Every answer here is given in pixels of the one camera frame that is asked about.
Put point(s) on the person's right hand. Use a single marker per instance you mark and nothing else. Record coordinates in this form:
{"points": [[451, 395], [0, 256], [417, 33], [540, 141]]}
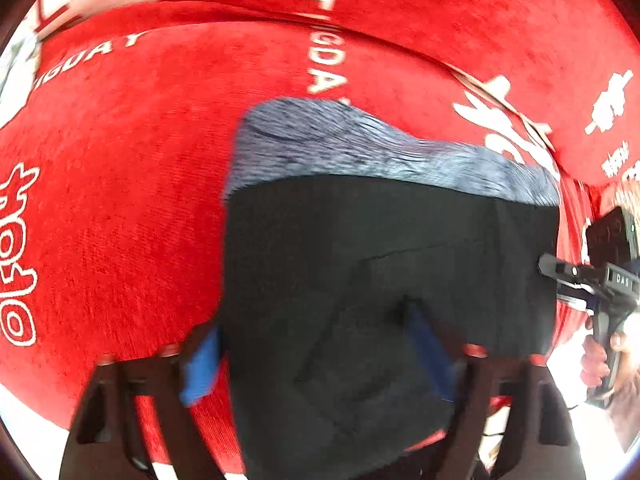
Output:
{"points": [[595, 360]]}

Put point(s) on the white patterned cloth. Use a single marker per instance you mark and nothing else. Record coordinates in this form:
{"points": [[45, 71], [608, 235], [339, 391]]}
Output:
{"points": [[17, 77]]}

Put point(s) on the black pants with grey waistband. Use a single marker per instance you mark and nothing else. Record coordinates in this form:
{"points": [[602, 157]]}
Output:
{"points": [[380, 240]]}

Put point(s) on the red printed blanket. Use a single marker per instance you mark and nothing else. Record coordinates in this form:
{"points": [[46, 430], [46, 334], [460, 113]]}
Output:
{"points": [[125, 185]]}

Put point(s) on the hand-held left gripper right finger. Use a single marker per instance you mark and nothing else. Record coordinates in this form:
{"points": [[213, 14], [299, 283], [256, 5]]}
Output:
{"points": [[431, 360]]}

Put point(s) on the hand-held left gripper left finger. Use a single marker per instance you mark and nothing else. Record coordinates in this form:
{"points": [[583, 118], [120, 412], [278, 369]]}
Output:
{"points": [[202, 365]]}

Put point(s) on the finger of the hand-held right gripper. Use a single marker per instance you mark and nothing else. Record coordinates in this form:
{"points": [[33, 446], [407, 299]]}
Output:
{"points": [[575, 296], [565, 267]]}

